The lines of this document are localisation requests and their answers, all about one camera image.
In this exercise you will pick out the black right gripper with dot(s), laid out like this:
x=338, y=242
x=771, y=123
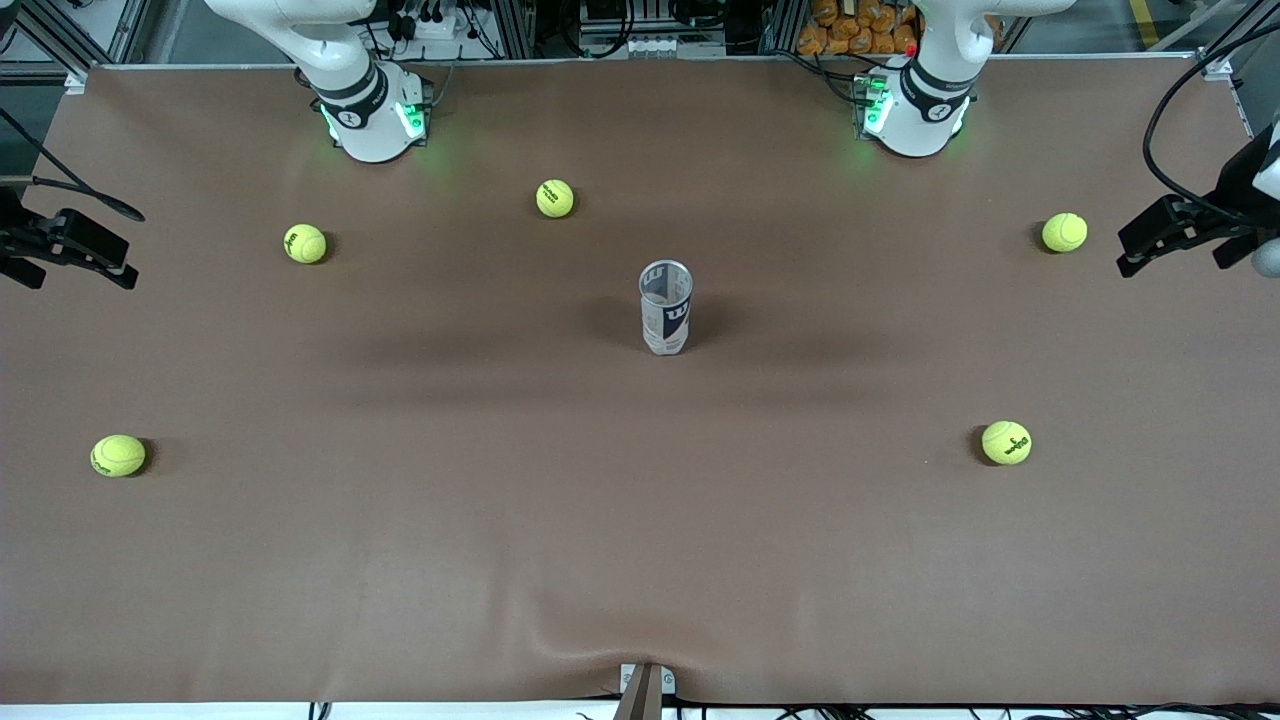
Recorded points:
x=14, y=238

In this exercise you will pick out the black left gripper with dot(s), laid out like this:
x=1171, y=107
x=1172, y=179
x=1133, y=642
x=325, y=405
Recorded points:
x=1236, y=193

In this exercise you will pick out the clear tennis ball can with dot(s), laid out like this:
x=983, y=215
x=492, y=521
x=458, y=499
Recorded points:
x=665, y=335

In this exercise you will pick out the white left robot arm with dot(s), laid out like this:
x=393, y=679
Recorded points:
x=925, y=110

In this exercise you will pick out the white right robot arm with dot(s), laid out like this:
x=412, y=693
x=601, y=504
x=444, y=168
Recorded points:
x=365, y=120

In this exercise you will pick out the yellow tennis ball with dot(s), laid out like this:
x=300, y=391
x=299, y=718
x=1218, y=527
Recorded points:
x=555, y=198
x=1006, y=442
x=118, y=455
x=305, y=243
x=1064, y=232

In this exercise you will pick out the orange packets pile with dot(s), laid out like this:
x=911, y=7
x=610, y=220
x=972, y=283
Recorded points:
x=850, y=30

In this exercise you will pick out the white power strip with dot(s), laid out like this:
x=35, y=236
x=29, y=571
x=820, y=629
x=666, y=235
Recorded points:
x=425, y=25

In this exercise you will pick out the white connector block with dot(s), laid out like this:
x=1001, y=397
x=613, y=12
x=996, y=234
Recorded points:
x=660, y=45

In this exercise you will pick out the brown table mat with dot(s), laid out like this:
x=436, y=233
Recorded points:
x=640, y=500

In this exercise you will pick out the aluminium frame profile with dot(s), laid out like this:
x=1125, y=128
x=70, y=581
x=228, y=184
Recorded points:
x=128, y=30
x=780, y=25
x=1222, y=55
x=515, y=30

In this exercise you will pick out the grey metal clamp bracket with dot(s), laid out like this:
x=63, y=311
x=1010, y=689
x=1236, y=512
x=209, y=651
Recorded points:
x=645, y=690

